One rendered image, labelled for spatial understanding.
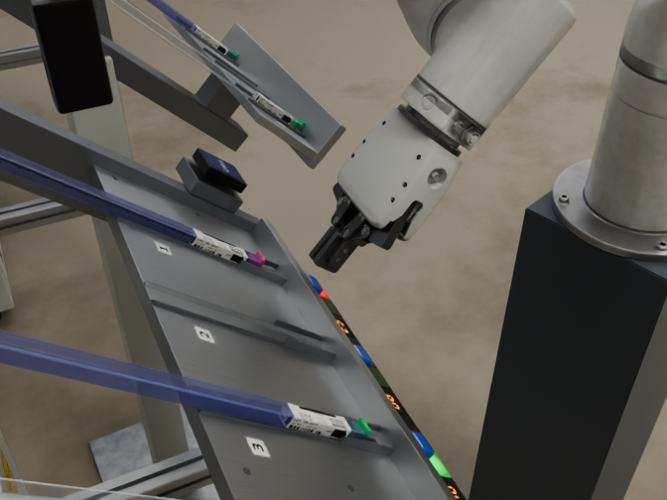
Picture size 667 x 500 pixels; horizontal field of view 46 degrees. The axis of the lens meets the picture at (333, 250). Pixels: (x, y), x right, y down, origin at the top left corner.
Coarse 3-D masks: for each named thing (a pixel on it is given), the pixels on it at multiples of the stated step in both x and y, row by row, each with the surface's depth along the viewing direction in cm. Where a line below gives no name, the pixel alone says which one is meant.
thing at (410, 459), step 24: (264, 240) 81; (288, 264) 77; (288, 288) 76; (312, 288) 74; (312, 312) 72; (336, 336) 69; (336, 360) 68; (360, 360) 67; (360, 384) 65; (360, 408) 65; (384, 408) 63; (384, 432) 62; (408, 432) 61; (408, 456) 60; (408, 480) 59; (432, 480) 58
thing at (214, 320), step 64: (128, 192) 70; (128, 256) 60; (192, 256) 68; (192, 320) 58; (256, 320) 65; (256, 384) 56; (320, 384) 63; (256, 448) 49; (320, 448) 55; (384, 448) 60
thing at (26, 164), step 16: (0, 160) 57; (16, 160) 58; (16, 176) 58; (32, 176) 59; (48, 176) 59; (64, 176) 61; (64, 192) 61; (80, 192) 61; (96, 192) 62; (112, 208) 64; (128, 208) 64; (144, 208) 66; (144, 224) 66; (160, 224) 66; (176, 224) 68; (192, 240) 69; (256, 256) 75
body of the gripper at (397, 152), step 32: (384, 128) 75; (416, 128) 72; (352, 160) 77; (384, 160) 74; (416, 160) 71; (448, 160) 71; (352, 192) 76; (384, 192) 73; (416, 192) 72; (384, 224) 72; (416, 224) 74
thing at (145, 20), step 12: (108, 0) 78; (120, 0) 78; (132, 12) 80; (144, 12) 81; (144, 24) 81; (156, 24) 81; (168, 36) 83; (180, 48) 84; (192, 48) 85; (204, 60) 86; (216, 72) 88; (228, 72) 89; (228, 84) 90; (240, 84) 90; (252, 96) 92
